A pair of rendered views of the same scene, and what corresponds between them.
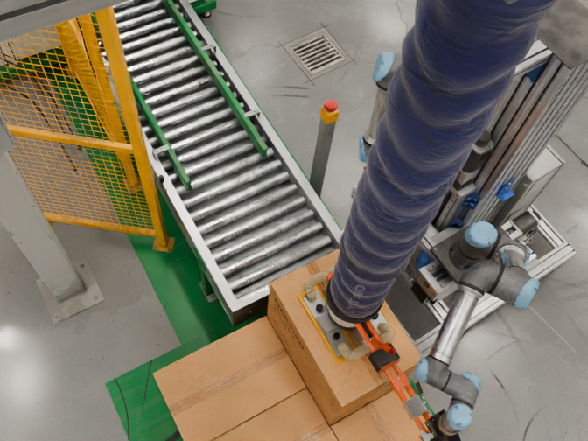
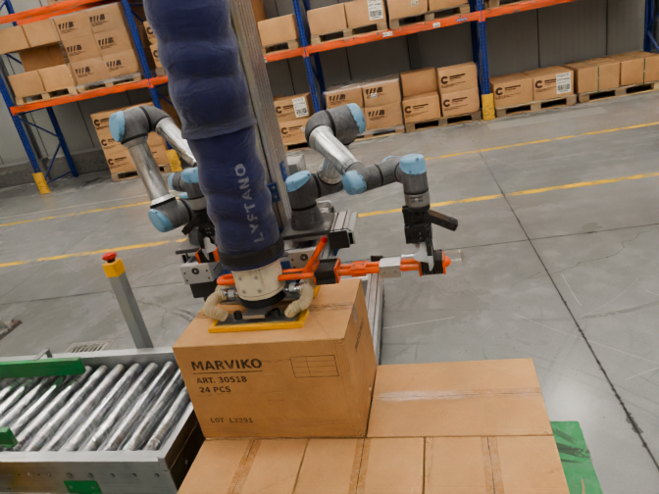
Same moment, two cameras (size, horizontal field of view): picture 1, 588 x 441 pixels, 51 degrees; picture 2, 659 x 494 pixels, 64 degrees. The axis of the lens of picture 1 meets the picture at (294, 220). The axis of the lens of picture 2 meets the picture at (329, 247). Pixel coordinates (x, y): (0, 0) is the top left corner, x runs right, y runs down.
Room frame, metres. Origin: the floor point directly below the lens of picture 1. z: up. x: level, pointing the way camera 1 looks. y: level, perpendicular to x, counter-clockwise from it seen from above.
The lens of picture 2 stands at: (-0.53, 0.54, 1.83)
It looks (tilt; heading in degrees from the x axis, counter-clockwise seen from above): 22 degrees down; 322
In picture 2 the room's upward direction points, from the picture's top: 12 degrees counter-clockwise
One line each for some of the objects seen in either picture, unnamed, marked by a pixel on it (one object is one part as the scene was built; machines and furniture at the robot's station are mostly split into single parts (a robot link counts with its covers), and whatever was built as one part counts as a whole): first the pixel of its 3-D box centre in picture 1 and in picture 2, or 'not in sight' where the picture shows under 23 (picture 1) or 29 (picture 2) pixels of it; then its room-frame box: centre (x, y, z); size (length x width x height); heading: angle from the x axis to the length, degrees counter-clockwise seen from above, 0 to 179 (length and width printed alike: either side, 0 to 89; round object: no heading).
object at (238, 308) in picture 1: (294, 280); (203, 395); (1.23, -0.04, 0.58); 0.70 x 0.03 x 0.06; 127
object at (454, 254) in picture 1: (469, 250); (305, 214); (1.27, -0.76, 1.09); 0.15 x 0.15 x 0.10
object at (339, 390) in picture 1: (339, 335); (283, 356); (0.93, -0.27, 0.75); 0.60 x 0.40 x 0.40; 37
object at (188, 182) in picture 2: not in sight; (193, 182); (1.33, -0.32, 1.38); 0.09 x 0.08 x 0.11; 2
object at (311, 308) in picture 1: (327, 323); (257, 317); (0.89, -0.20, 0.97); 0.34 x 0.10 x 0.05; 37
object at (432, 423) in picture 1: (442, 425); (418, 222); (0.49, -0.62, 1.21); 0.09 x 0.08 x 0.12; 36
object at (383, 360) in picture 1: (383, 357); (328, 271); (0.75, -0.43, 1.07); 0.10 x 0.08 x 0.06; 127
